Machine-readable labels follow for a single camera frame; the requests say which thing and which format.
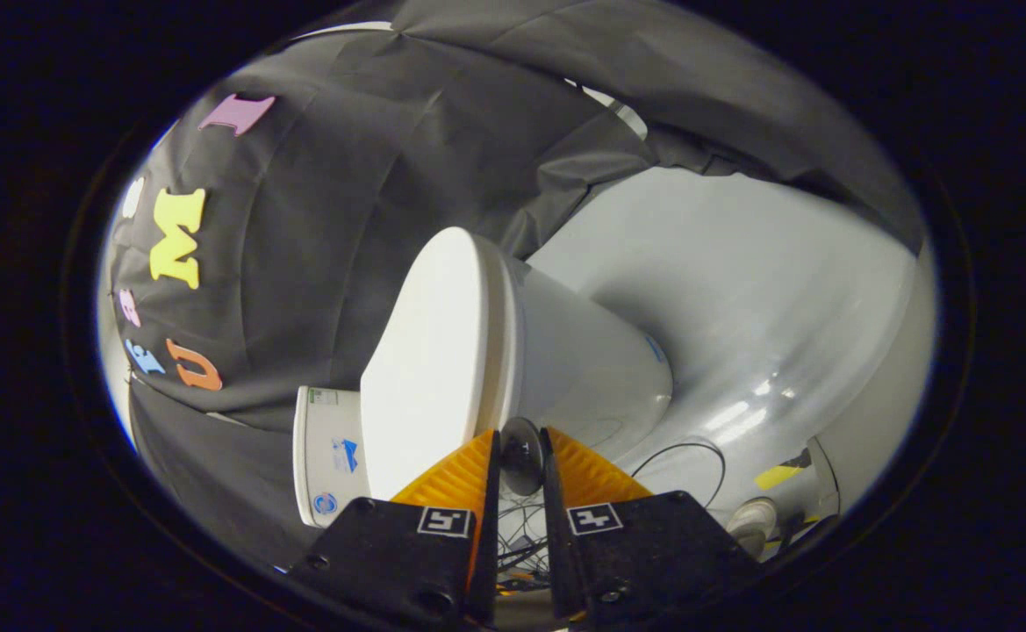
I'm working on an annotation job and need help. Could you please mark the yellow tape strip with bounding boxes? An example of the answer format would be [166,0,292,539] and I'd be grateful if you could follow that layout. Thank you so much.
[755,464,804,492]

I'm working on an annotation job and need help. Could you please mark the grey toilet lid pull tab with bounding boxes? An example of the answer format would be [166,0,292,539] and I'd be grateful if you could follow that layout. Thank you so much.
[499,417,545,498]

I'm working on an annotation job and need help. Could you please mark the white toilet lid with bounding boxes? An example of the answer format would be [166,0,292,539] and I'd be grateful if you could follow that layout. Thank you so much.
[360,226,522,501]

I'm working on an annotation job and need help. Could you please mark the black backdrop cloth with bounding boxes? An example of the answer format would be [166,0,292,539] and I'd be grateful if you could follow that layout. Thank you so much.
[109,0,926,571]

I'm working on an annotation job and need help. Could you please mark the thin black cables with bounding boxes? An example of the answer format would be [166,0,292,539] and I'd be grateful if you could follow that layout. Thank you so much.
[495,439,728,598]

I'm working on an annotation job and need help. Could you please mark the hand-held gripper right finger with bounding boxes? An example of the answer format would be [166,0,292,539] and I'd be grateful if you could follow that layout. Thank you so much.
[539,427,764,628]

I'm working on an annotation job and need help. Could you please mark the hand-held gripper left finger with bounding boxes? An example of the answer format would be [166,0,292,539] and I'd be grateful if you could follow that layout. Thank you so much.
[289,428,502,628]

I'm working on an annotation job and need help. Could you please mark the white round object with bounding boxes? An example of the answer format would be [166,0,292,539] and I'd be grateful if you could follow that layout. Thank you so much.
[727,497,778,559]

